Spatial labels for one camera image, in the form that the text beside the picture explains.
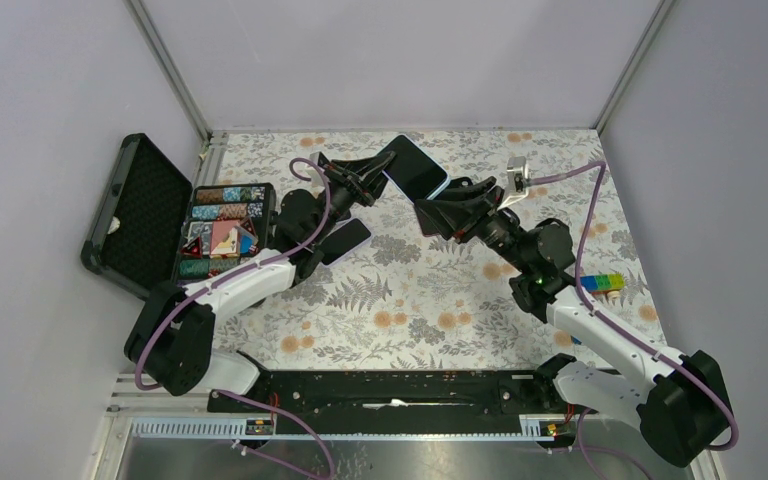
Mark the phone in lilac case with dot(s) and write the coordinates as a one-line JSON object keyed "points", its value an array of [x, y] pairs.
{"points": [[347, 237]]}

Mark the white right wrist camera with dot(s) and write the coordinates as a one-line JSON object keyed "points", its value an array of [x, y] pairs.
{"points": [[518, 178]]}

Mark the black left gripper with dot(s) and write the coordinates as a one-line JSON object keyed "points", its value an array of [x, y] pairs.
{"points": [[371, 176]]}

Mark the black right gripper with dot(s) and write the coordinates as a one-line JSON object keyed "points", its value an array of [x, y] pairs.
{"points": [[457, 217]]}

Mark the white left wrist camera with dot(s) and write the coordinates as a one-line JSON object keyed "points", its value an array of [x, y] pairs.
{"points": [[322, 162]]}

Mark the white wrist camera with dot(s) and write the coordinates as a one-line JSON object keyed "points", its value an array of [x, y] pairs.
{"points": [[322, 162], [518, 178]]}

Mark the multicolour toy block car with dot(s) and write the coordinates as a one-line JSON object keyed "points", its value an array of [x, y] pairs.
{"points": [[604, 287]]}

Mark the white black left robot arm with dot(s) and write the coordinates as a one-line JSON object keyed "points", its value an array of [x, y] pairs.
{"points": [[171, 342]]}

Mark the floral table mat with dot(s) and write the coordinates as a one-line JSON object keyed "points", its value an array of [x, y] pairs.
{"points": [[404, 301]]}

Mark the black phone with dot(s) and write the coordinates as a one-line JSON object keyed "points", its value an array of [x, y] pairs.
{"points": [[427, 227]]}

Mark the black poker chip case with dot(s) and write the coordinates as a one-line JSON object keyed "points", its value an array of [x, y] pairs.
{"points": [[152, 224]]}

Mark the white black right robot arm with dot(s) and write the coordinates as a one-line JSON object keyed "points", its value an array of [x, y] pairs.
{"points": [[678, 402]]}

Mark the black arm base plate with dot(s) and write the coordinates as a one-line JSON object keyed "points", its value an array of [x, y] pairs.
{"points": [[469, 403]]}

